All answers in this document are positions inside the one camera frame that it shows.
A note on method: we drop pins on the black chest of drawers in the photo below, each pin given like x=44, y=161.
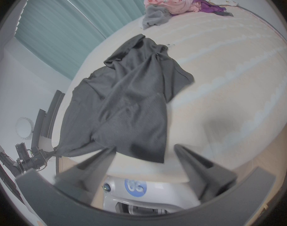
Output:
x=55, y=112

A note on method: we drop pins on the blue-green curtain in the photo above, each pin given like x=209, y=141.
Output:
x=51, y=36
x=105, y=6

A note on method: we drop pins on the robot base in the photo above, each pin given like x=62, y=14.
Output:
x=157, y=196

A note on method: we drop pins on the round white mirror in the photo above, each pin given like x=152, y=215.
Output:
x=24, y=128

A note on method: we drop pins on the pink garment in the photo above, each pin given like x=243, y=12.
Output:
x=176, y=3

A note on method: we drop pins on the black T-shirt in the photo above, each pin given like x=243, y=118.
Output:
x=124, y=102

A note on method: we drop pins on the dark grey lace garment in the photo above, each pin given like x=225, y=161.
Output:
x=224, y=14

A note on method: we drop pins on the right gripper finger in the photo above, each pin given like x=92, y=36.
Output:
x=204, y=178

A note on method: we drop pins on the purple garment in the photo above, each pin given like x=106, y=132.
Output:
x=209, y=7

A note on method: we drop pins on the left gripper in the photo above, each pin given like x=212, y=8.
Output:
x=41, y=158

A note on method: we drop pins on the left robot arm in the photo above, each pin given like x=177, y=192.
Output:
x=21, y=158

